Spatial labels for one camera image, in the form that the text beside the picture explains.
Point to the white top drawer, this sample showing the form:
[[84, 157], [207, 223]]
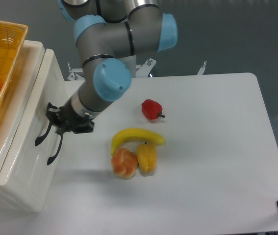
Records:
[[25, 175]]

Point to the yellow toy bell pepper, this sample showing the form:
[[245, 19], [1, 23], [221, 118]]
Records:
[[147, 157]]

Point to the red toy bell pepper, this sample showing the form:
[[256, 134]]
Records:
[[151, 109]]

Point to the yellow toy banana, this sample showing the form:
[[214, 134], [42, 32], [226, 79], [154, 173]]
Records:
[[133, 135]]

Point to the white drawer cabinet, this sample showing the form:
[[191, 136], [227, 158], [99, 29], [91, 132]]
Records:
[[17, 94]]

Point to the knotted bread roll toy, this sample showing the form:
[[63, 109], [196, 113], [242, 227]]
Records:
[[124, 163]]

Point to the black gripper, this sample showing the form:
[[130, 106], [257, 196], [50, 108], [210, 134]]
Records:
[[66, 119]]

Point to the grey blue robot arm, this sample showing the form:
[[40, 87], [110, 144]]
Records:
[[105, 32]]

